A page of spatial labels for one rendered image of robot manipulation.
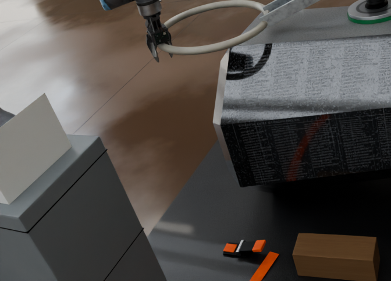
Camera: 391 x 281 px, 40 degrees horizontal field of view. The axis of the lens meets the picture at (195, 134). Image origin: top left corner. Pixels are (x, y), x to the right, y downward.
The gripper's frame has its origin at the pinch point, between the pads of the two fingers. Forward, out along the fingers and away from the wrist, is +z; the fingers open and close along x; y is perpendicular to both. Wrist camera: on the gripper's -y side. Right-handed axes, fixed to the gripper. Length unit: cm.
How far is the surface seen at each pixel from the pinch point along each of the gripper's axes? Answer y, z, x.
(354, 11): 31, -4, 70
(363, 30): 43, -1, 66
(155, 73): -184, 91, 19
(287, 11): 22, -9, 47
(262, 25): 19.9, -6.3, 37.0
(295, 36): 26, 0, 48
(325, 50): 40, 3, 52
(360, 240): 73, 66, 40
